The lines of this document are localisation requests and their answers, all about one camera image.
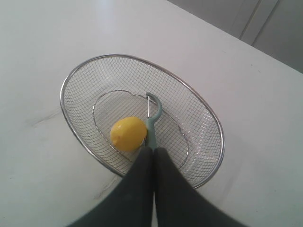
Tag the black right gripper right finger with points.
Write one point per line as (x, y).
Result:
(178, 204)

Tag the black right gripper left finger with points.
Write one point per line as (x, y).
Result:
(130, 204)

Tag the yellow lemon with red sticker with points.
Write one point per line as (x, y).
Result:
(127, 134)

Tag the teal handled peeler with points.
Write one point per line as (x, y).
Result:
(151, 120)

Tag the white cabinet door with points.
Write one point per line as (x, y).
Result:
(257, 20)

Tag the steel wire mesh basket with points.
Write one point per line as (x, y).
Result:
(105, 89)

